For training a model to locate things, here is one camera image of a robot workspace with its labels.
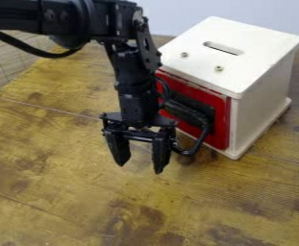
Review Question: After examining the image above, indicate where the red drawer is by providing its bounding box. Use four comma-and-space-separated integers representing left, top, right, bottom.
156, 69, 232, 150

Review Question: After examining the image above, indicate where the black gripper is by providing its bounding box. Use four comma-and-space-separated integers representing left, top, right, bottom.
101, 93, 177, 174

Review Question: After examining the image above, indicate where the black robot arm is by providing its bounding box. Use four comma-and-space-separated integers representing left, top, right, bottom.
0, 0, 176, 173

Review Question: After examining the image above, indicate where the black metal drawer handle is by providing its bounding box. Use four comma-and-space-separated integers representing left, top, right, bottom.
160, 95, 216, 157

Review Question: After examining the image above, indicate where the white wooden cabinet box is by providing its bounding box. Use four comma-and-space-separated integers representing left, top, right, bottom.
160, 16, 299, 160

